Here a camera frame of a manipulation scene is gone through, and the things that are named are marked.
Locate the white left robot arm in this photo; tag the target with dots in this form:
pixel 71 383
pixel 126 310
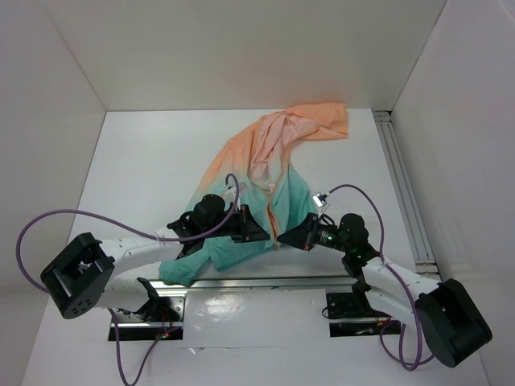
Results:
pixel 87 273

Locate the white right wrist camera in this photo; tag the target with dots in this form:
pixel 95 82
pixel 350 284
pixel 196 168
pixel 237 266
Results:
pixel 321 202

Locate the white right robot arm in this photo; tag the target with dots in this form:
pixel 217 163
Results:
pixel 441 312

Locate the aluminium side rail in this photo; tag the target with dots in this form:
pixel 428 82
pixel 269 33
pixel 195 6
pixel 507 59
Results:
pixel 419 241

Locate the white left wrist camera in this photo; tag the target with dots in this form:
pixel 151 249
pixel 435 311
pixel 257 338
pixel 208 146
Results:
pixel 230 196

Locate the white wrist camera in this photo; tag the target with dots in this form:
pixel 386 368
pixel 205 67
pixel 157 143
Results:
pixel 321 202
pixel 230 196

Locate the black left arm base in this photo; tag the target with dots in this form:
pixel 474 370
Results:
pixel 160 317

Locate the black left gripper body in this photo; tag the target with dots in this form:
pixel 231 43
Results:
pixel 236 226

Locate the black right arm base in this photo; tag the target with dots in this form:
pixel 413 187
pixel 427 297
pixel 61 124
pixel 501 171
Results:
pixel 348 316

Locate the aluminium front rail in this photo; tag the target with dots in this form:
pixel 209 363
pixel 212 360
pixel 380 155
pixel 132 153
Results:
pixel 261 283

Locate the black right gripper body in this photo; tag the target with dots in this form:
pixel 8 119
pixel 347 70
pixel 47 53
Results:
pixel 320 233

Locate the teal and orange jacket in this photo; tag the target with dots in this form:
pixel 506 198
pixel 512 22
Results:
pixel 278 197

